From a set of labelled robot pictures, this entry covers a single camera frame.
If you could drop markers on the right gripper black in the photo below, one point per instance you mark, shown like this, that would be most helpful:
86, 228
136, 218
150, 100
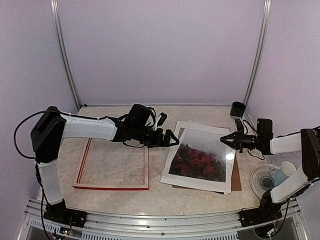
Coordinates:
238, 142

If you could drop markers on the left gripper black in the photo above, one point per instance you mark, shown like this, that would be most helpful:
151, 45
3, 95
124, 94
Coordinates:
159, 142

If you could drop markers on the autumn forest photo print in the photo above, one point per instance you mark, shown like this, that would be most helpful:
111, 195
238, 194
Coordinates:
201, 155

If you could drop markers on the white mat board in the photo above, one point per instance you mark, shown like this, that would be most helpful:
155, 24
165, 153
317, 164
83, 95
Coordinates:
178, 131

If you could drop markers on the wooden photo frame red edge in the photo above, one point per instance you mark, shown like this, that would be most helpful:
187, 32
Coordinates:
110, 166

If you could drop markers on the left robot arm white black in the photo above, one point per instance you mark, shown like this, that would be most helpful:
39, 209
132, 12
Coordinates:
141, 124

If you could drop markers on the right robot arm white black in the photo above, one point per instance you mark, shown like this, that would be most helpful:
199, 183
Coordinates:
301, 149

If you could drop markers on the dark green cup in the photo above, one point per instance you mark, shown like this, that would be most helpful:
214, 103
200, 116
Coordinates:
237, 109

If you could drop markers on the brown backing board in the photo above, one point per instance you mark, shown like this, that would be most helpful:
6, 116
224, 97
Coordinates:
232, 178

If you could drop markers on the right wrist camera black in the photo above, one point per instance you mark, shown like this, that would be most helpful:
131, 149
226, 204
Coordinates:
239, 125

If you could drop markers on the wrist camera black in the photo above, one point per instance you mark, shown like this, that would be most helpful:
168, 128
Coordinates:
159, 120
239, 125

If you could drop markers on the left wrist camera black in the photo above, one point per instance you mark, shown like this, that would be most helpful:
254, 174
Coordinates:
159, 120

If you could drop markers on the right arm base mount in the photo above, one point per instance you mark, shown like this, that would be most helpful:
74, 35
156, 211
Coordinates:
251, 217

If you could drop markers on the aluminium front rail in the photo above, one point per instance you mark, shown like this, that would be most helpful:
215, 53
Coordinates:
110, 226

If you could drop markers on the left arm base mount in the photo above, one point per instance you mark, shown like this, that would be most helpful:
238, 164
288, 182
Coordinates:
66, 216

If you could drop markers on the right aluminium corner post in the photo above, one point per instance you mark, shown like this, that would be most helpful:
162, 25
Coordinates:
259, 50

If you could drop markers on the aluminium corner post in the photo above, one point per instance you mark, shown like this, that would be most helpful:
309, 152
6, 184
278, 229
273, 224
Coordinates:
259, 50
54, 5

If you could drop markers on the left aluminium corner post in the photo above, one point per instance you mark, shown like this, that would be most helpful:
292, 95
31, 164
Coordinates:
54, 5

